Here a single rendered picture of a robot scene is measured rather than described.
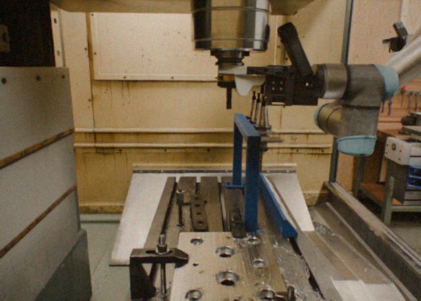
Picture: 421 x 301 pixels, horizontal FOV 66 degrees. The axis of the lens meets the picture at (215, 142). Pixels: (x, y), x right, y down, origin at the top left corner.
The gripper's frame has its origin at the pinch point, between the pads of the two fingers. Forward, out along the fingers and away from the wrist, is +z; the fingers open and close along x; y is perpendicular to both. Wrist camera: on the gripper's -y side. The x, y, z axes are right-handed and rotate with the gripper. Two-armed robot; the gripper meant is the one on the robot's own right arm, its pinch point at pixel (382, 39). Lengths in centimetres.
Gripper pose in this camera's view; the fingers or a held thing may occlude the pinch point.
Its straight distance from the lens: 217.5
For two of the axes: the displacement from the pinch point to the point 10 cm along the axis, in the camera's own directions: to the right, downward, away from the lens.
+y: 1.2, 9.6, 2.6
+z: -2.6, -2.2, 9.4
